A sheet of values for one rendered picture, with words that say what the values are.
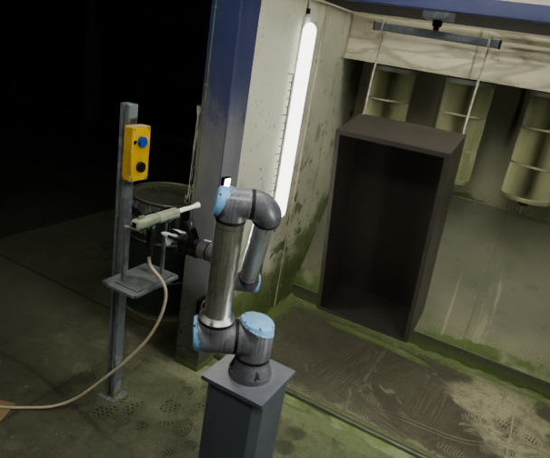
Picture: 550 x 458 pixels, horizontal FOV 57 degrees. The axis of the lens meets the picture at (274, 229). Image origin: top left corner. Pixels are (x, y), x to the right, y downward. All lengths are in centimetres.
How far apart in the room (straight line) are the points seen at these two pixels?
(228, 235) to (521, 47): 245
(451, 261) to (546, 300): 69
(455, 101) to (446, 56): 30
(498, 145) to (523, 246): 77
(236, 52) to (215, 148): 51
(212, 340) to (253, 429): 43
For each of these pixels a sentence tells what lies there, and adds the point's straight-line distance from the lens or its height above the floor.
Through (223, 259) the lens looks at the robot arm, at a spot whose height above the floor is 121.
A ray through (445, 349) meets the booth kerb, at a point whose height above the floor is 12.
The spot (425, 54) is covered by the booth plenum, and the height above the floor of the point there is 209.
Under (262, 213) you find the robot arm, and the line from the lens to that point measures 185.
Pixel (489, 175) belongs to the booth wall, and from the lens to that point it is 421.
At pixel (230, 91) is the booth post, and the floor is 174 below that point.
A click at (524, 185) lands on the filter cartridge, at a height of 137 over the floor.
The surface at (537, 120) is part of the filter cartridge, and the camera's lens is 376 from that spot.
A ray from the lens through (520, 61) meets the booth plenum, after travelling 372.
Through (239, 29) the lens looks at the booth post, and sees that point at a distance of 271.
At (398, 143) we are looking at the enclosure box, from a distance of 265.
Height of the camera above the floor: 200
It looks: 20 degrees down
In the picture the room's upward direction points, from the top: 9 degrees clockwise
